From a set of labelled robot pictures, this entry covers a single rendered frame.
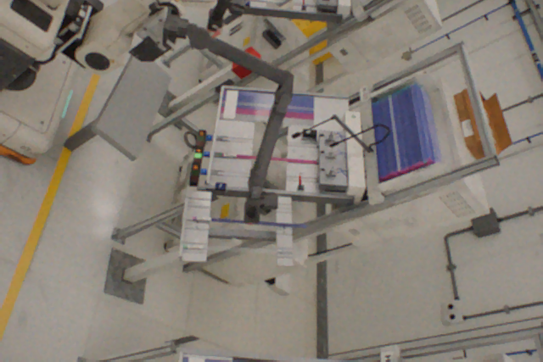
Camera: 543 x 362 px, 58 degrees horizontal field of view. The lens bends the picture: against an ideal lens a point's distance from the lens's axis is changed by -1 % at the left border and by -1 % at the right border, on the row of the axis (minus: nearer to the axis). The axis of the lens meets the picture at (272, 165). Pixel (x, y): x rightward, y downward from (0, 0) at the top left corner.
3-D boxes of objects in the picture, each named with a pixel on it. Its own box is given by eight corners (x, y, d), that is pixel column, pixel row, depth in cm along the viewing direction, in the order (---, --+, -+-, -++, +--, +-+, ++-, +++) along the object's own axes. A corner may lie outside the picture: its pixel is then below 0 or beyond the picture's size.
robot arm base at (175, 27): (168, 5, 179) (163, 26, 172) (190, 9, 180) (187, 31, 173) (166, 23, 185) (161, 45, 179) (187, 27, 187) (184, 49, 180)
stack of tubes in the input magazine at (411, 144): (378, 180, 230) (433, 159, 216) (371, 102, 261) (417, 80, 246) (391, 192, 237) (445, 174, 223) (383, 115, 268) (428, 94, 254)
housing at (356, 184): (344, 203, 243) (349, 186, 232) (340, 128, 273) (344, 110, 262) (360, 203, 243) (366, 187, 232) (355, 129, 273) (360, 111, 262)
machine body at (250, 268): (158, 252, 292) (235, 222, 260) (177, 158, 334) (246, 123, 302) (232, 290, 331) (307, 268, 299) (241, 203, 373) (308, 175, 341)
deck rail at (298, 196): (206, 195, 240) (205, 187, 235) (207, 192, 241) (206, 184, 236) (352, 205, 241) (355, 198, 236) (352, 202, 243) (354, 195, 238)
